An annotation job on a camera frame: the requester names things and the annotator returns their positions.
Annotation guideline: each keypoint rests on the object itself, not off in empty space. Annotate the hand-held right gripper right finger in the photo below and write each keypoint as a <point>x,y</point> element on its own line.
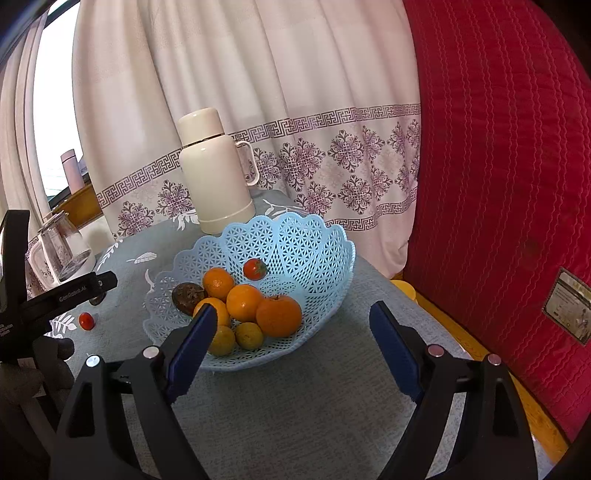
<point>395,350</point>

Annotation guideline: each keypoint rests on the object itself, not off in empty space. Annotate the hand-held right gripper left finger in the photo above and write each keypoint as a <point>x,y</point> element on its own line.
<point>194,355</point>

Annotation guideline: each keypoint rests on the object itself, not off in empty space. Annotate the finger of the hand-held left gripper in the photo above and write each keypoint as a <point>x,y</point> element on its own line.
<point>69,290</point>

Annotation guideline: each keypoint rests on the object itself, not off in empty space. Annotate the yellow-green small fruit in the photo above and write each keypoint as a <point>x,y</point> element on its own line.
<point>222,341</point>
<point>249,335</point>

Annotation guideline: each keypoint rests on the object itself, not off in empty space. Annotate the red tomato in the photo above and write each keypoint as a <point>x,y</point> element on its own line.
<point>255,268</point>
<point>86,321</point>

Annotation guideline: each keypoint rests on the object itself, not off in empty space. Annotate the dark passion fruit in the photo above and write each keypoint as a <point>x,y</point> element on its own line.
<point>187,299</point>

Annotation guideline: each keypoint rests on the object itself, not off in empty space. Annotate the large orange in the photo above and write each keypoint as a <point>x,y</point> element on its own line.
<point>244,302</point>

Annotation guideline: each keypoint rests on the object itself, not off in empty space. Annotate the tangerine with green calyx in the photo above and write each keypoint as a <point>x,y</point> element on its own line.
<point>278,316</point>

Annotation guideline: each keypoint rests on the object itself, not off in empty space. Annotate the blue plastic lattice basket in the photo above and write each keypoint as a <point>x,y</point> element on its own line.
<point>295,249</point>

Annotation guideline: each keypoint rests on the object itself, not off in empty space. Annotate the person's left hand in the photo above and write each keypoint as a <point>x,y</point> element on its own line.
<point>55,364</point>

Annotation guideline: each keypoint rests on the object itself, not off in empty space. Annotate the yellow round object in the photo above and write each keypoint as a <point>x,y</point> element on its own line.
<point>405,290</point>

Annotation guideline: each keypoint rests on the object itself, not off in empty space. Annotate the wooden windowsill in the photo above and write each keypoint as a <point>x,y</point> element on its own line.
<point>78,203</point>

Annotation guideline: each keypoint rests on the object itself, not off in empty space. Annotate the blue-grey leaf-print tablecloth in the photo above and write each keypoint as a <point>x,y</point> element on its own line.
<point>300,415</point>

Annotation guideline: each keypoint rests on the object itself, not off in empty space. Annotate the pink bottle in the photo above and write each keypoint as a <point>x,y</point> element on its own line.
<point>72,170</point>

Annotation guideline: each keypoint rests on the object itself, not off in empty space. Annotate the cream patterned curtain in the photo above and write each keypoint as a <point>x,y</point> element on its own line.
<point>18,138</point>
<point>277,69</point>

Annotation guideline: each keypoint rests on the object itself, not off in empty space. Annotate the cream thermos flask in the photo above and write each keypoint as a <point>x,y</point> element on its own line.
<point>217,184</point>

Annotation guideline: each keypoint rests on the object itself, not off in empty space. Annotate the label on red cover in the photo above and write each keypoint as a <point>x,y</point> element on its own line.
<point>568,307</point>

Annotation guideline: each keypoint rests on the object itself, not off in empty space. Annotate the red quilted mattress cover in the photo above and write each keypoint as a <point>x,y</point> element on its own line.
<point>498,161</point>

